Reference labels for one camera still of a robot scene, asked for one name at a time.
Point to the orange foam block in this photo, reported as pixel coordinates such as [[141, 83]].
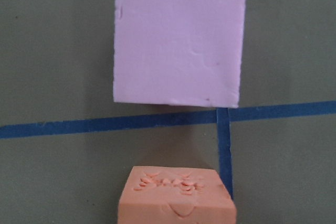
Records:
[[154, 194]]

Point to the pink foam block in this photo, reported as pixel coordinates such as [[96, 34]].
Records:
[[178, 52]]

